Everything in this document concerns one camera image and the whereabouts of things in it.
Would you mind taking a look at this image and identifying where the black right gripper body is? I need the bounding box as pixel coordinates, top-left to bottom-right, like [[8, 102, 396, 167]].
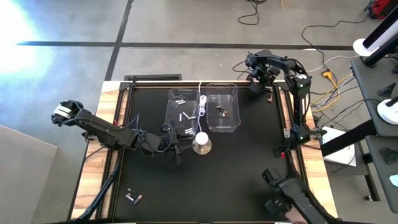
[[246, 50, 279, 85]]

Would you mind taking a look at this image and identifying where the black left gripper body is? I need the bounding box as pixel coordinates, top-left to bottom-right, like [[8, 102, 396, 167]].
[[141, 130, 184, 155]]

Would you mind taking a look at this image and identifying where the clear plastic bin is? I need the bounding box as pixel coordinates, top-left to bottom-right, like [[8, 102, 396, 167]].
[[164, 88, 201, 138], [205, 82, 242, 134]]

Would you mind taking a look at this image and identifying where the white light bulb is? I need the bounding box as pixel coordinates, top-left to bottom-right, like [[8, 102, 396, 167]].
[[195, 131, 209, 146]]

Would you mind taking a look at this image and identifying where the brass lamp base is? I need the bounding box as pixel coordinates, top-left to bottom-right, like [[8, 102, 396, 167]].
[[192, 138, 213, 156]]

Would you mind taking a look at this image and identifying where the black table mat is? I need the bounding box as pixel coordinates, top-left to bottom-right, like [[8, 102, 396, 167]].
[[113, 86, 301, 222]]

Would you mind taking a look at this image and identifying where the white box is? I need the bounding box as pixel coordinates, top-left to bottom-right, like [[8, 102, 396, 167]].
[[322, 127, 357, 167]]

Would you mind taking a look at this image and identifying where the black side table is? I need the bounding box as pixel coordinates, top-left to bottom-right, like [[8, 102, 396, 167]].
[[350, 55, 398, 138], [365, 135, 398, 215]]

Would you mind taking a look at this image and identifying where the white round base stand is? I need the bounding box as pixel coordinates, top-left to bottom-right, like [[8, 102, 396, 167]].
[[353, 14, 398, 57], [377, 95, 398, 125]]

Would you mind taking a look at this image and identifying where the person's hand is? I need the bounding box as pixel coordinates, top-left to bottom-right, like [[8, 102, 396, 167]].
[[284, 211, 308, 224]]

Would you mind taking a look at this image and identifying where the red tool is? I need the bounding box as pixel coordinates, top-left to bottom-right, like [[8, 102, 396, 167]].
[[366, 0, 395, 20]]

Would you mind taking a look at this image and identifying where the grey board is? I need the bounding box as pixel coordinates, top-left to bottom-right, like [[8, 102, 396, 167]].
[[0, 124, 58, 224]]

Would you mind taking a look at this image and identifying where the white lamp cable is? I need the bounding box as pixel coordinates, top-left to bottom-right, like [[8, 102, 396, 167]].
[[197, 80, 208, 134]]

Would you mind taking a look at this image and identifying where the long black floor cable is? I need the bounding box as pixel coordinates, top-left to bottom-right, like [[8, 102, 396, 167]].
[[300, 18, 370, 73]]

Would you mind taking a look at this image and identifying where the yellow floor cable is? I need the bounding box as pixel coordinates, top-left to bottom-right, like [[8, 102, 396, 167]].
[[310, 74, 354, 113]]

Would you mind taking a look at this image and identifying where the white floor cable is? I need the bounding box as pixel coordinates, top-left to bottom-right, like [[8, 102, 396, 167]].
[[306, 55, 361, 74]]

